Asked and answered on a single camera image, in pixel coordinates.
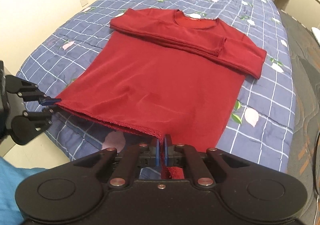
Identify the red long-sleeve shirt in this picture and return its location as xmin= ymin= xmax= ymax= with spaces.
xmin=55 ymin=7 xmax=267 ymax=180

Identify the blue sleeve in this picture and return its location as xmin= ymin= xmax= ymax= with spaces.
xmin=0 ymin=158 xmax=46 ymax=225

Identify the blue plaid floral quilt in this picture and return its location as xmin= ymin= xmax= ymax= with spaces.
xmin=17 ymin=0 xmax=296 ymax=172

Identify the grey patterned mattress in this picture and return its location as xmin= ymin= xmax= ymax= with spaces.
xmin=260 ymin=0 xmax=320 ymax=225

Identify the white floral pillow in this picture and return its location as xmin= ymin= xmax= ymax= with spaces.
xmin=311 ymin=27 xmax=320 ymax=43

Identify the white wall socket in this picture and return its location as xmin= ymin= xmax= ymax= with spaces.
xmin=80 ymin=0 xmax=88 ymax=7

